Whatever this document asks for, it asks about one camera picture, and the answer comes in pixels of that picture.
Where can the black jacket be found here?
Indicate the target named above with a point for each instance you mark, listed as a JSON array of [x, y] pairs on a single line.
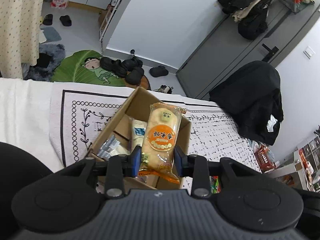
[[250, 100]]

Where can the cream dotted curtain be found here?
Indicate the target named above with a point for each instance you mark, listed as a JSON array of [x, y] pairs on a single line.
[[17, 25]]

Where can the pack of water bottles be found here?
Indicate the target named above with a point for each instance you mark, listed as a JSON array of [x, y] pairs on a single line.
[[60, 1]]

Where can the blue floor mat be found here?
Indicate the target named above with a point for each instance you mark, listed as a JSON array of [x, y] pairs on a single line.
[[52, 33]]

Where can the cardboard box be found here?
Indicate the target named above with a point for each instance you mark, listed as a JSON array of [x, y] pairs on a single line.
[[117, 127]]

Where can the white curved desk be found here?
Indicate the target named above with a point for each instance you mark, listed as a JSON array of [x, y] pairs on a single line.
[[295, 177]]

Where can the black slide sandal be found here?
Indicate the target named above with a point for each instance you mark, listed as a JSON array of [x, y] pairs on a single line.
[[65, 21], [48, 19]]

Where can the grey and white sneaker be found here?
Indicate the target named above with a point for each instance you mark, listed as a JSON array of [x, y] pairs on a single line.
[[163, 89]]

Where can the black door stopper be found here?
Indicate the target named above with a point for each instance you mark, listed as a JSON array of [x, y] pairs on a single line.
[[133, 51]]

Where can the white grey snack packet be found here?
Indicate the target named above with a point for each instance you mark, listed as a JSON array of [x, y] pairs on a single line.
[[112, 147]]

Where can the white light switch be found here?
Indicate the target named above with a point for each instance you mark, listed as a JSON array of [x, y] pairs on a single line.
[[309, 52]]

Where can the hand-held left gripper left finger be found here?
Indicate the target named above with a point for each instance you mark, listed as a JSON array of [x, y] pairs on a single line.
[[136, 160]]

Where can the green and gold snack packet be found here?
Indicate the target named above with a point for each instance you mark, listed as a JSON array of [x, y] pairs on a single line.
[[215, 186]]

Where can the grey fluffy rug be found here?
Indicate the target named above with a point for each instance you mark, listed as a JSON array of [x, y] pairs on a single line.
[[55, 55]]

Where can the white narrow rack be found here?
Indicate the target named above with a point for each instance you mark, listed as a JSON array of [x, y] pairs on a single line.
[[110, 17]]

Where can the black slipper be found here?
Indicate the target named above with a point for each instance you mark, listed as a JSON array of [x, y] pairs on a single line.
[[158, 71]]

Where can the black patterned white cloth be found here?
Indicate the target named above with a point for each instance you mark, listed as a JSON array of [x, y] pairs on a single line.
[[212, 135]]

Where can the orange rice cracker packet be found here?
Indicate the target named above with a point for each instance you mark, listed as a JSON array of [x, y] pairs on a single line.
[[162, 130]]

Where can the green leaf cartoon rug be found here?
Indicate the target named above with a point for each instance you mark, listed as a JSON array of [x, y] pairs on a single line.
[[72, 67]]

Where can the red plastic basket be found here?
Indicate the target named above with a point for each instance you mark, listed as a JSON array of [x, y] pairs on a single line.
[[265, 158]]

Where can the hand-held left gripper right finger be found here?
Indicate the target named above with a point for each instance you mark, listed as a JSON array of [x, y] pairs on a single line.
[[178, 162]]

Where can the grey door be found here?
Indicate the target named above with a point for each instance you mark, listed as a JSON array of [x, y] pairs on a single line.
[[225, 55]]

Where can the cream white snack packet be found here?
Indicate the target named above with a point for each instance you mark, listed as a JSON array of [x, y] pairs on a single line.
[[138, 127]]

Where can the hanging dark clothes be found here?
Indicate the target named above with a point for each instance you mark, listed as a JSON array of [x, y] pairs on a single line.
[[252, 25]]

